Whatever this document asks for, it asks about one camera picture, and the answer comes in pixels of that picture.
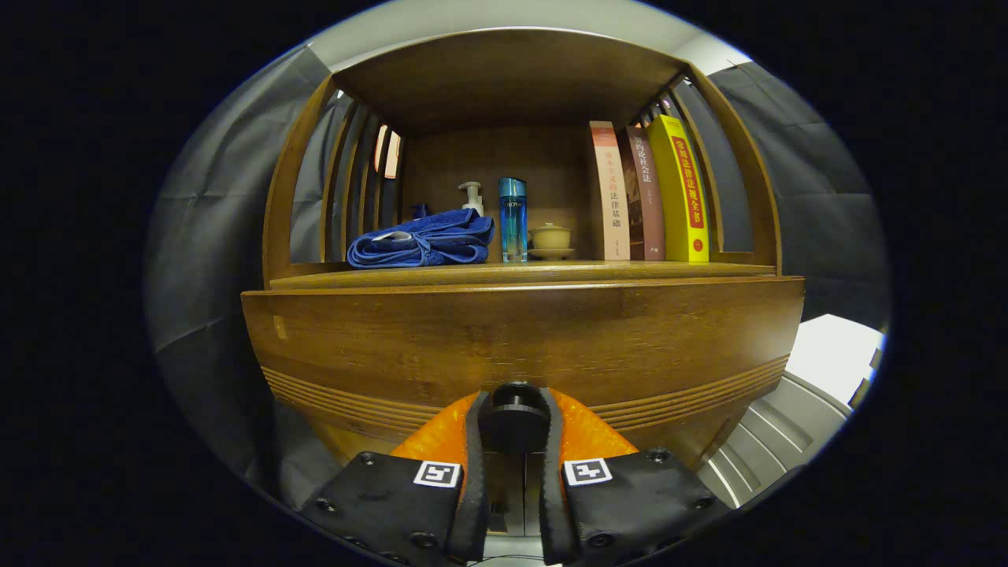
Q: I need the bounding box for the blue folded towel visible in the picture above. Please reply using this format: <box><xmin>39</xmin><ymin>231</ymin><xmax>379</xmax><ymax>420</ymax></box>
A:
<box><xmin>346</xmin><ymin>208</ymin><xmax>495</xmax><ymax>270</ymax></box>

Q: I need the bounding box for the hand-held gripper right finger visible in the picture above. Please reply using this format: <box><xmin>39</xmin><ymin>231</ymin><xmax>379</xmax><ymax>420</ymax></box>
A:
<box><xmin>538</xmin><ymin>388</ymin><xmax>732</xmax><ymax>567</ymax></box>

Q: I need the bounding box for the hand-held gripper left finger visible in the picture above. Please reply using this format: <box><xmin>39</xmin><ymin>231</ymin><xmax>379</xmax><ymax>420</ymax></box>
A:
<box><xmin>299</xmin><ymin>390</ymin><xmax>493</xmax><ymax>567</ymax></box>

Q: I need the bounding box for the wooden countertop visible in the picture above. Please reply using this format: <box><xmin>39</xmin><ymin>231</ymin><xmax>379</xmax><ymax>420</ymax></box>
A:
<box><xmin>268</xmin><ymin>260</ymin><xmax>780</xmax><ymax>291</ymax></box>

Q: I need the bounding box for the brown book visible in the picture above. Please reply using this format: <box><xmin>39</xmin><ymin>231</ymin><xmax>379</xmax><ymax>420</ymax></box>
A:
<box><xmin>616</xmin><ymin>126</ymin><xmax>666</xmax><ymax>261</ymax></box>

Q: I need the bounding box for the yellow book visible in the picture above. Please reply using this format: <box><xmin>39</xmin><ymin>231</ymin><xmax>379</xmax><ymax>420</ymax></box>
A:
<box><xmin>647</xmin><ymin>115</ymin><xmax>710</xmax><ymax>264</ymax></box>

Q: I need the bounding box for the pink and white book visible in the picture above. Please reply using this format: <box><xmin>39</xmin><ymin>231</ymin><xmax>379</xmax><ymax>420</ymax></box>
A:
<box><xmin>589</xmin><ymin>120</ymin><xmax>632</xmax><ymax>261</ymax></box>

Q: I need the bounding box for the black round drawer knob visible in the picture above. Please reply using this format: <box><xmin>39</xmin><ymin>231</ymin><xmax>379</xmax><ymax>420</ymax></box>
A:
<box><xmin>477</xmin><ymin>382</ymin><xmax>552</xmax><ymax>454</ymax></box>

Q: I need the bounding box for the beige lidded teacup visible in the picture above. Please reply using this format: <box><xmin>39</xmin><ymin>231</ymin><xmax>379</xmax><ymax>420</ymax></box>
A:
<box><xmin>527</xmin><ymin>222</ymin><xmax>576</xmax><ymax>261</ymax></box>

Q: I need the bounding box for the tall blue transparent bottle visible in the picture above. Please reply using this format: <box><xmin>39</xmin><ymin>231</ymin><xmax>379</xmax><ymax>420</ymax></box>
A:
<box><xmin>498</xmin><ymin>176</ymin><xmax>528</xmax><ymax>264</ymax></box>

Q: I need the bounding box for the wooden drawer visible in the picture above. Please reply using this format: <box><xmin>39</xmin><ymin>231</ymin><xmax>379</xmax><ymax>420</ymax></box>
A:
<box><xmin>240</xmin><ymin>276</ymin><xmax>806</xmax><ymax>473</ymax></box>

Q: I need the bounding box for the wooden cabinet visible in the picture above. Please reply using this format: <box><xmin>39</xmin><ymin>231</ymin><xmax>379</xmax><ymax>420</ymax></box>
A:
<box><xmin>240</xmin><ymin>28</ymin><xmax>806</xmax><ymax>552</ymax></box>

